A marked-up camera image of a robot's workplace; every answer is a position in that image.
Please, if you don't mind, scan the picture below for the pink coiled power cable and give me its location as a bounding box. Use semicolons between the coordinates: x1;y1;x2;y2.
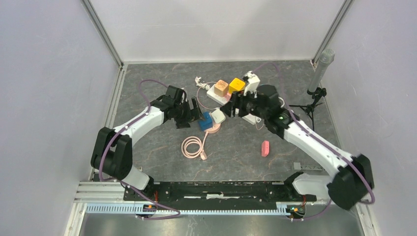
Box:
181;132;210;161

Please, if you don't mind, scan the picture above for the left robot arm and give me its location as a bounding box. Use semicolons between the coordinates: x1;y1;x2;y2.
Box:
90;86;203;201

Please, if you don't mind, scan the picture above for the light blue cable duct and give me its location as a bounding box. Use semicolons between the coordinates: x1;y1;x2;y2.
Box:
86;203;290;216

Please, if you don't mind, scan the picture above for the white coiled strip cable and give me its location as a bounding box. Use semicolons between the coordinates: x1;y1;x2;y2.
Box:
195;76;212;93

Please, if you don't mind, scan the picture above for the purple cable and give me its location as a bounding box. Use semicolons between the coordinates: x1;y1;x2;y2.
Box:
252;62;376;222
98;79;182;221

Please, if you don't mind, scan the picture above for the beige cube adapter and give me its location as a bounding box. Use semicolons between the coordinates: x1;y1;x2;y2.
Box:
214;80;229;97

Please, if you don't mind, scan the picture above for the yellow cube adapter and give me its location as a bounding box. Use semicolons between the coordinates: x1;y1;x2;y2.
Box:
228;78;246;94

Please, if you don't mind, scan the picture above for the thin pink charging cable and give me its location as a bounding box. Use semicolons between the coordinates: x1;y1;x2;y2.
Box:
196;81;265;131

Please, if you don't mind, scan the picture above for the blue cube socket adapter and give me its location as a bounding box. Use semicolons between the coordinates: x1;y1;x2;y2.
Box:
198;112;213;131

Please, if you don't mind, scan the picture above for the grey microphone on stand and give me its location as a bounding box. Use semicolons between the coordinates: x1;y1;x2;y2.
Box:
290;48;335;130

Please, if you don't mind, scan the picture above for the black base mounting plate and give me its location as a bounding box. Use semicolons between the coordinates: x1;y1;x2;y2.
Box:
143;181;317;210

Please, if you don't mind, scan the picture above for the pink round socket base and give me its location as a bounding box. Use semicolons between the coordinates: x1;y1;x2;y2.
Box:
204;118;226;134

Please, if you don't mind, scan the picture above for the pink plug adapter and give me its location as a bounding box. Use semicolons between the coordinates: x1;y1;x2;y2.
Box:
261;140;269;157

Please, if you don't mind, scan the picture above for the white usb charger plug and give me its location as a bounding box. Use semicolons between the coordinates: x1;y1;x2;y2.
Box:
210;108;226;124

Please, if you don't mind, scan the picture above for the white power strip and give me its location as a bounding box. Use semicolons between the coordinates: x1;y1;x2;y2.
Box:
206;85;261;125

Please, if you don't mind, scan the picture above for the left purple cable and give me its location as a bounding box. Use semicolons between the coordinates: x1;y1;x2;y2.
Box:
98;79;182;221

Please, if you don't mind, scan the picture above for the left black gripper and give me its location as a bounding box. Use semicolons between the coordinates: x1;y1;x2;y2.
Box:
174;97;205;129

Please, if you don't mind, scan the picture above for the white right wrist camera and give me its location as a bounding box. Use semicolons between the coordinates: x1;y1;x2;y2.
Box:
242;71;260;96

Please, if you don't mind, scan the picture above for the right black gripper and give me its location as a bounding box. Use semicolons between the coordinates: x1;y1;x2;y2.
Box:
220;87;268;119

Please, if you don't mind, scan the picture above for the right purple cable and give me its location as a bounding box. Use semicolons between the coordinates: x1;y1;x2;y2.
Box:
252;62;376;222

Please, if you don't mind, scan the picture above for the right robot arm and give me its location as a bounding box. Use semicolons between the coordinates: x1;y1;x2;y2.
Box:
220;85;376;210

